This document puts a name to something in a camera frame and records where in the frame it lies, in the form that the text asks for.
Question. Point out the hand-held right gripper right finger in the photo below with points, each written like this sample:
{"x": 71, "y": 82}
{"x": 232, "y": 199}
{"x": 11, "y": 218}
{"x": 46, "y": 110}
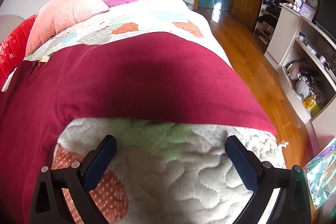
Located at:
{"x": 242, "y": 163}

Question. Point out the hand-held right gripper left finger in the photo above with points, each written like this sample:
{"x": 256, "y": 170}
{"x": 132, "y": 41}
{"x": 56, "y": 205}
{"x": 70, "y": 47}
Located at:
{"x": 101, "y": 161}

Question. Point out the maroon knit garment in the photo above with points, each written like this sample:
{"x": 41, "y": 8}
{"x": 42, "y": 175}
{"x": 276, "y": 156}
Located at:
{"x": 131, "y": 82}

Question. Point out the patchwork quilt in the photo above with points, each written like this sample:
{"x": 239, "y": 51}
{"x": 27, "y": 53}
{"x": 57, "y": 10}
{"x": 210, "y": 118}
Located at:
{"x": 183, "y": 187}

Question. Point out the iridescent bag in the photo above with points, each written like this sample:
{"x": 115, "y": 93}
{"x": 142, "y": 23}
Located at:
{"x": 323, "y": 174}

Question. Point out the yellow bottle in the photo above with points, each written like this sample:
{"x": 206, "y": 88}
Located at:
{"x": 312, "y": 106}

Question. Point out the shoe rack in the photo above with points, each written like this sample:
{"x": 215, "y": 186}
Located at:
{"x": 265, "y": 27}

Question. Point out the white shelf desk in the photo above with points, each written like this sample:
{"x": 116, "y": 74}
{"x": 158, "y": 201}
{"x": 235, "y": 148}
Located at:
{"x": 281, "y": 29}

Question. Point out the red embroidered pillow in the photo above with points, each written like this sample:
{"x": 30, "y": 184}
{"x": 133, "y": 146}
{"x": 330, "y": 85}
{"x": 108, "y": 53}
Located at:
{"x": 13, "y": 45}

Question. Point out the pink pillow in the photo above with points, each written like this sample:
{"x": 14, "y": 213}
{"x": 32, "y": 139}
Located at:
{"x": 65, "y": 11}

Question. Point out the round glass side table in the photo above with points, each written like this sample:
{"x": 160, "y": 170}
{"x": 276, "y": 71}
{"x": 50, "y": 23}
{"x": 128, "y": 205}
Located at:
{"x": 10, "y": 26}

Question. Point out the purple clock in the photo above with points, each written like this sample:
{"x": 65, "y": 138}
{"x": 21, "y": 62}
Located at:
{"x": 307, "y": 12}

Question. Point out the black television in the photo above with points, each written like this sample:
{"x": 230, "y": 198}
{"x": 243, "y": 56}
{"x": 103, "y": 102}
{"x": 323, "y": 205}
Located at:
{"x": 326, "y": 14}

